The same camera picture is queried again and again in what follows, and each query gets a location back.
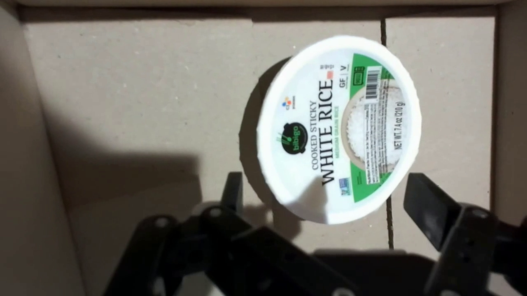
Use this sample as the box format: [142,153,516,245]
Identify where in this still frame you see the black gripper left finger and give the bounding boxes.
[105,171,360,296]

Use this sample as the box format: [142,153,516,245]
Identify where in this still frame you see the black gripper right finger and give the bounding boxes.
[404,173,527,296]

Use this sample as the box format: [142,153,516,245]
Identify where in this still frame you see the white rice bowl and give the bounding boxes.
[240,34,426,227]

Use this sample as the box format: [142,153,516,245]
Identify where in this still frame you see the open cardboard box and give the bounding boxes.
[0,0,527,296]

